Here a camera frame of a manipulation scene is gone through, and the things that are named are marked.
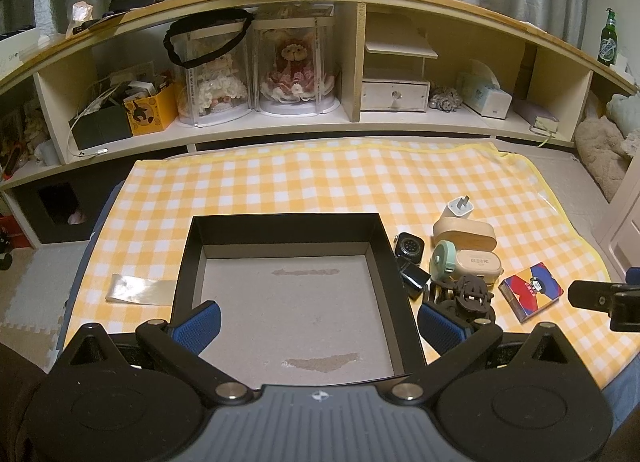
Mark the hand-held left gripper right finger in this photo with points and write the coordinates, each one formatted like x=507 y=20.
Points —
x=437 y=329

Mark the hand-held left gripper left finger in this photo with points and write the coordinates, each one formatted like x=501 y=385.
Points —
x=197 y=329

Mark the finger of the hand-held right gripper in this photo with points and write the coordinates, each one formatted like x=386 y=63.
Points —
x=592 y=294
x=634 y=277

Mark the black hair claw clip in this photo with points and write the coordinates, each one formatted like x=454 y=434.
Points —
x=470 y=292

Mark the colourful playing card box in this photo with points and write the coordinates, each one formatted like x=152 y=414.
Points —
x=530 y=292

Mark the mint green round gadget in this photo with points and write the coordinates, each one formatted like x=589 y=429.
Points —
x=442 y=262

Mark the beige earbud case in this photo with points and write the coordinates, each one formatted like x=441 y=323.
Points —
x=477 y=264

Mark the black cardboard box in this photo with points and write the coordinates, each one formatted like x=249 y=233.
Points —
x=280 y=302

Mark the beige wood-look oval case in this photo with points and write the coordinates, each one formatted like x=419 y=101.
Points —
x=465 y=232

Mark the white charger plug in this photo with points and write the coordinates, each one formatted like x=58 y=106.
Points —
x=456 y=209

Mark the white cabinet door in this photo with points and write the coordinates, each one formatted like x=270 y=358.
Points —
x=625 y=232

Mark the shiny cream ribbon strip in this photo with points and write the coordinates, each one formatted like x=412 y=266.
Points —
x=140 y=289

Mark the beige plush blanket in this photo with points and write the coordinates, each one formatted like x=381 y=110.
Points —
x=600 y=152

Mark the grey foam floor mat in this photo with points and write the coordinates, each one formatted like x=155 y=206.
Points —
x=45 y=292

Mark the pale green plush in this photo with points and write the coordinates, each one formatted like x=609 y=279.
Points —
x=625 y=112

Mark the yellow white checkered blanket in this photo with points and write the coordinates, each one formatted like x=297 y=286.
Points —
x=300 y=182

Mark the lilac flat pouch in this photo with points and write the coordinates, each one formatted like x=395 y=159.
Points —
x=527 y=111

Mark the person's dark clothing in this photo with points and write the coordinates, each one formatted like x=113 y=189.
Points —
x=15 y=402

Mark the black cube storage box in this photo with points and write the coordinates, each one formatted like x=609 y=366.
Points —
x=30 y=212

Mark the red box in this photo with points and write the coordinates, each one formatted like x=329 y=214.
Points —
x=12 y=237

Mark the pale blue tissue box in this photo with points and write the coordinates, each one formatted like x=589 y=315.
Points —
x=492 y=102

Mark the yellow printed box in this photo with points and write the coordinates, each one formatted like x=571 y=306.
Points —
x=155 y=114

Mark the dark green box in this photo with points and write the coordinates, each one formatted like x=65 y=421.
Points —
x=105 y=127

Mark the silver beaded ornament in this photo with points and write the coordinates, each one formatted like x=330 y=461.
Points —
x=445 y=99

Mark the pale blue cup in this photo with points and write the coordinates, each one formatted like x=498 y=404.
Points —
x=48 y=153

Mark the green beer bottle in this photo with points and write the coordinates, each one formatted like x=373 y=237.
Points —
x=607 y=42

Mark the small white drawer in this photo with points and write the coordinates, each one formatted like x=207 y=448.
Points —
x=395 y=94

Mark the white dress doll clear case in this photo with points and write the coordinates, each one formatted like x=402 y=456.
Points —
x=215 y=87

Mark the pink dress doll clear case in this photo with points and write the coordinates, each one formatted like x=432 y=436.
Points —
x=295 y=77

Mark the wooden curved shelf unit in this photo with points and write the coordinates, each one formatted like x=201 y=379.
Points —
x=357 y=67

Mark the black headband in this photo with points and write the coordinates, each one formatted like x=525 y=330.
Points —
x=171 y=47

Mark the white cardboard box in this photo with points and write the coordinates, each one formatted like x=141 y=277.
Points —
x=20 y=49

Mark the black flat wallet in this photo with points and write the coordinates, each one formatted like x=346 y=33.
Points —
x=135 y=3

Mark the pink crumpled wrapper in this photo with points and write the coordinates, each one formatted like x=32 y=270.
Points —
x=80 y=14

